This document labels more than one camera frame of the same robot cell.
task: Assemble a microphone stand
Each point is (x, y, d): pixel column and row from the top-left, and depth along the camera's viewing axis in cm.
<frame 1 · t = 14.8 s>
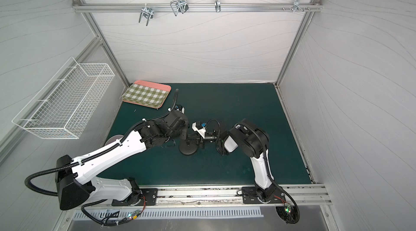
left hand: (186, 129, 76), fingers closed
right hand: (185, 137, 84), fingers closed
pink plastic tray: (151, 84, 122), point 2 cm above the table
green white checkered cloth: (144, 95, 117), on the table
black microphone stand: (189, 146, 90), point 2 cm above the table

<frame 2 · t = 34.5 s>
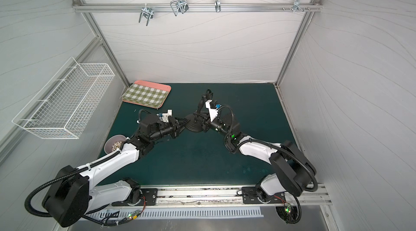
left hand: (190, 121, 75), fingers closed
right hand: (194, 113, 75), fingers closed
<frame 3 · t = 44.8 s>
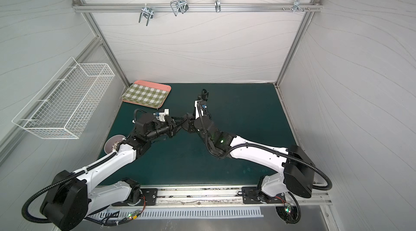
left hand: (187, 121, 74), fingers closed
right hand: (190, 114, 74), fingers open
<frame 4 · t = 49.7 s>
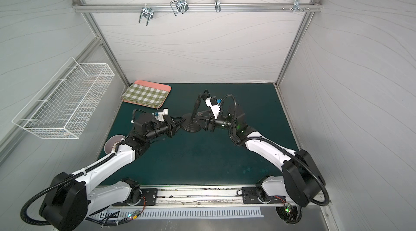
left hand: (186, 120, 74), fingers closed
right hand: (195, 116, 72), fingers open
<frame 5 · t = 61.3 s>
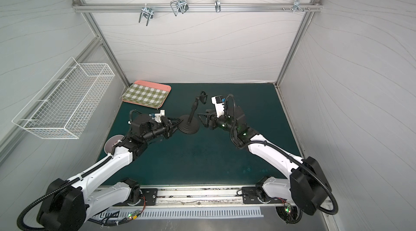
left hand: (183, 121, 74), fingers closed
right hand: (201, 112, 75), fingers open
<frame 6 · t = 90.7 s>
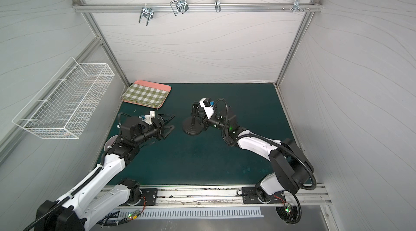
left hand: (174, 121, 74), fingers open
right hand: (193, 112, 77), fingers closed
black microphone stand: (192, 125, 83), point 16 cm above the table
the other named things where they were.

